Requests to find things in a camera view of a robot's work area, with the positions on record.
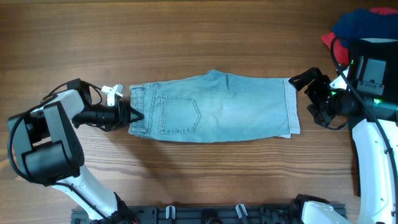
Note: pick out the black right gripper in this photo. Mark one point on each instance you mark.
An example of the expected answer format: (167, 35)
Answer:
(323, 81)

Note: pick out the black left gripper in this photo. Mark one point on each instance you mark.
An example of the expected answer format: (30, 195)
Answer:
(120, 114)

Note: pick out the light blue denim shorts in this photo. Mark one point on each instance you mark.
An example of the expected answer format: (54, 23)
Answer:
(215, 107)

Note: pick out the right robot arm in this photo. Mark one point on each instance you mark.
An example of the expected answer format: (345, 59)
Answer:
(365, 92)

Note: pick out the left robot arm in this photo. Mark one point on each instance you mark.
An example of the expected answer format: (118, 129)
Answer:
(43, 147)

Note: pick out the blue garment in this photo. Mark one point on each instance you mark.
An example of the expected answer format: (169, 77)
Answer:
(363, 24)

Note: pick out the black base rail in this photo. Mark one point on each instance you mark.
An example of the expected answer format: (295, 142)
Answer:
(265, 214)

